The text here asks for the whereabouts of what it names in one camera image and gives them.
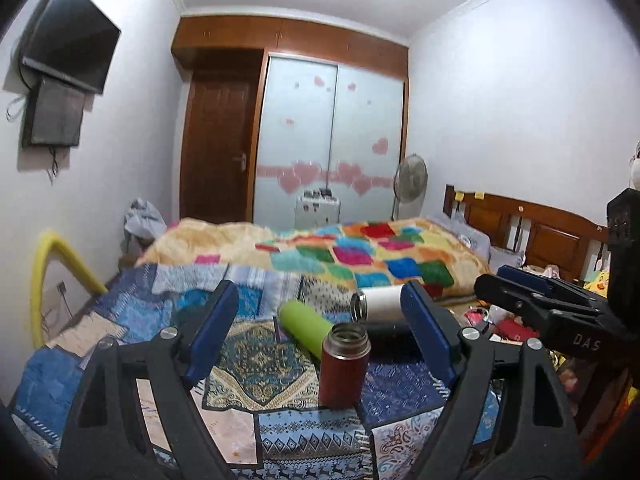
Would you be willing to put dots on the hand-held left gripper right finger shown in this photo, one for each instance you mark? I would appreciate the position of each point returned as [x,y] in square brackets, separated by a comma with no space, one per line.
[427,330]

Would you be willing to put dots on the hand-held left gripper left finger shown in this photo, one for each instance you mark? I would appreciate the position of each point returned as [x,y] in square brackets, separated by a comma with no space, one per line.
[215,330]

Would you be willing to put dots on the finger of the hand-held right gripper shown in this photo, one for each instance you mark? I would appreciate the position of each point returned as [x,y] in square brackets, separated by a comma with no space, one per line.
[550,320]
[530,279]

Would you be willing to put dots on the black cup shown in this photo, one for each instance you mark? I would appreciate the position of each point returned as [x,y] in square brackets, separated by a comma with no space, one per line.
[387,332]

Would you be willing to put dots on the white cup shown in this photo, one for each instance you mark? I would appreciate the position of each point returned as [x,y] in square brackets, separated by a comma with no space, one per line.
[382,304]

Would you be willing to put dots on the green cup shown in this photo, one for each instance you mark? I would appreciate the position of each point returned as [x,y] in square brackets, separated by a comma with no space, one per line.
[303,329]

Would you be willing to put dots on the red cup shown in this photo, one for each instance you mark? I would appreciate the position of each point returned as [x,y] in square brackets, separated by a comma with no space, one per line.
[344,367]

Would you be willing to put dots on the yellow plush toy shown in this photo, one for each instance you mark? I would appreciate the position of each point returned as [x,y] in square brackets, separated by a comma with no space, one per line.
[597,280]

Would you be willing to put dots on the red bag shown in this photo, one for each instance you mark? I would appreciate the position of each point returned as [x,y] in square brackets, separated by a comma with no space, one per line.
[512,330]

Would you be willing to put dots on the wooden headboard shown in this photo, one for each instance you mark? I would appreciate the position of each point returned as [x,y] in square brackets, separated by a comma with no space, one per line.
[530,232]

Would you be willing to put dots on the blue patterned bed cover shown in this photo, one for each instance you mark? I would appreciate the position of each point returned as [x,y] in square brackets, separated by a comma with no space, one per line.
[260,385]

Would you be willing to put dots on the grey pillow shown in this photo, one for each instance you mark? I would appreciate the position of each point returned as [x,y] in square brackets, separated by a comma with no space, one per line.
[467,237]

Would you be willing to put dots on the grey clothes pile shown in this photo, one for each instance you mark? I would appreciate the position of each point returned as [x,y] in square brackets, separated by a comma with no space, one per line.
[142,220]

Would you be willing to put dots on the colourful patchwork quilt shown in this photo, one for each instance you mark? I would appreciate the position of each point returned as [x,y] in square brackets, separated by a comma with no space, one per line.
[320,250]

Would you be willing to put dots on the standing fan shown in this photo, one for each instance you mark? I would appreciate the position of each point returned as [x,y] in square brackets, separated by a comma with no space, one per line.
[411,177]

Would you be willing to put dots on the small white cabinet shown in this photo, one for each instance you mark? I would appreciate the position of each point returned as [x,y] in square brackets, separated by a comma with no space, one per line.
[317,210]

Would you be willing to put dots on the yellow foam tube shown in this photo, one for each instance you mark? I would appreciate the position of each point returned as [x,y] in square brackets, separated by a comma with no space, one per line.
[50,280]

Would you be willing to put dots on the brown wooden door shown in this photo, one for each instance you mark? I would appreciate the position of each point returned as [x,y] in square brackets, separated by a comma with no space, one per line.
[220,145]

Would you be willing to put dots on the wooden wardrobe with heart stickers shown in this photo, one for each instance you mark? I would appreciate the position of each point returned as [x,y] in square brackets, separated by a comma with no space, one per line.
[320,125]

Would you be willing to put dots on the wall power socket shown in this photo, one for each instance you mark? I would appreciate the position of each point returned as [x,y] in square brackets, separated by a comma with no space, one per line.
[61,288]

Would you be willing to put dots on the wall-mounted black television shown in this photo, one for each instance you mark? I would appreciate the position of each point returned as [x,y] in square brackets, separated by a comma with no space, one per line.
[70,40]

